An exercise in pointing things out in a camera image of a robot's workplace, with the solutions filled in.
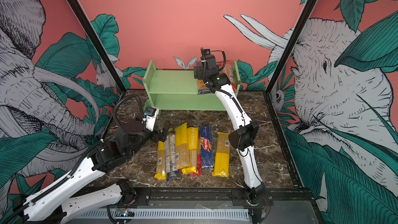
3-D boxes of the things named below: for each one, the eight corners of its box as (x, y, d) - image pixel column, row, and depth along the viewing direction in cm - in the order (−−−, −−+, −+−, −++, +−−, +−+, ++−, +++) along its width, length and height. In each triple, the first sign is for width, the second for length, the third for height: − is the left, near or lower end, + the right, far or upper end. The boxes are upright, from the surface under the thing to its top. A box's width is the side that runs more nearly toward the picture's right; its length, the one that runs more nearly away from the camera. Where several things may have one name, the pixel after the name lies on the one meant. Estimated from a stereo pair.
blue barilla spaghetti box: (200, 168, 85) (200, 166, 82) (200, 128, 101) (200, 125, 98) (212, 168, 85) (213, 166, 82) (211, 128, 101) (211, 125, 98)
